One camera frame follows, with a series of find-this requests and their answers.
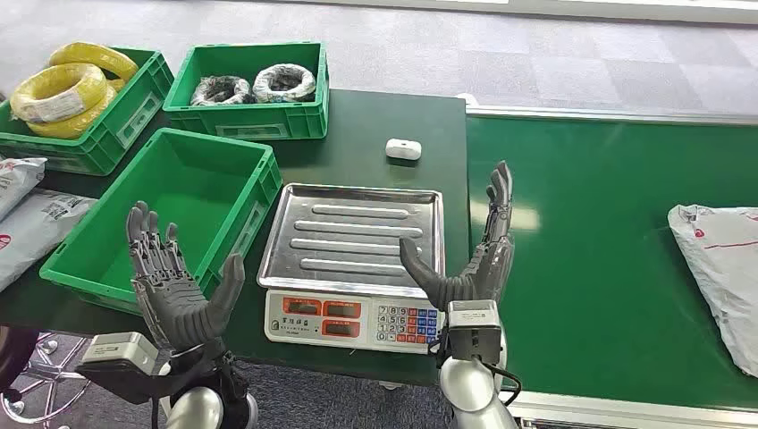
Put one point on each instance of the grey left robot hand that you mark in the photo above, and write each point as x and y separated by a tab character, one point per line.
177	308

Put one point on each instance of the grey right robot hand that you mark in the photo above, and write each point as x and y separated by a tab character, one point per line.
485	272

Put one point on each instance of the grey plastic mailer package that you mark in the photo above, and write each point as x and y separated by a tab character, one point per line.
35	231
18	177
722	272

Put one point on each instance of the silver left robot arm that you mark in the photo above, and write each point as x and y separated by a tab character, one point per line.
195	408

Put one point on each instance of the empty green plastic crate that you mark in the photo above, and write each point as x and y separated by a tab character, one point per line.
177	189

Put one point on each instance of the steel scale tray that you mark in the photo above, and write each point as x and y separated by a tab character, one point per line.
355	237

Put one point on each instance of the white electronic weighing scale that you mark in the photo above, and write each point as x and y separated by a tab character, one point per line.
355	324

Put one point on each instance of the chrome chair base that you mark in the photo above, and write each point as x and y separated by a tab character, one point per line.
53	379

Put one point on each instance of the small white plastic device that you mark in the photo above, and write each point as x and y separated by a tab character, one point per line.
403	149

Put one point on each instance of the green crate with yellow coils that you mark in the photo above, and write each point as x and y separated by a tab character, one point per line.
118	130

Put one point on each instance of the green crate with black coils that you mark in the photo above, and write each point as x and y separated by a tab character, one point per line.
260	121

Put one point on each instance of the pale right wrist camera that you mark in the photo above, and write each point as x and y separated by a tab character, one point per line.
472	331

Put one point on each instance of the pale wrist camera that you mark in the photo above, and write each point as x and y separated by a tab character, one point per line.
472	331
118	352

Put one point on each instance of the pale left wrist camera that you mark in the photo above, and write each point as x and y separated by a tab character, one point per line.
118	352

